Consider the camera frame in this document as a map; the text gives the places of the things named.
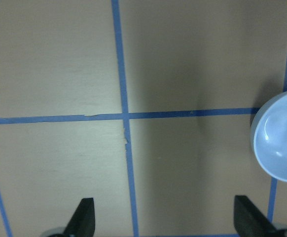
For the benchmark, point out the blue bowl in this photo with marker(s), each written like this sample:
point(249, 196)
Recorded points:
point(269, 137)

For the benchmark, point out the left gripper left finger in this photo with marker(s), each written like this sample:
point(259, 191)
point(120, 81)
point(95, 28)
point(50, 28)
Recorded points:
point(82, 222)

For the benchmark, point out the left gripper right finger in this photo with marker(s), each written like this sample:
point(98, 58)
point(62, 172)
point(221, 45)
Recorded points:
point(249, 221)

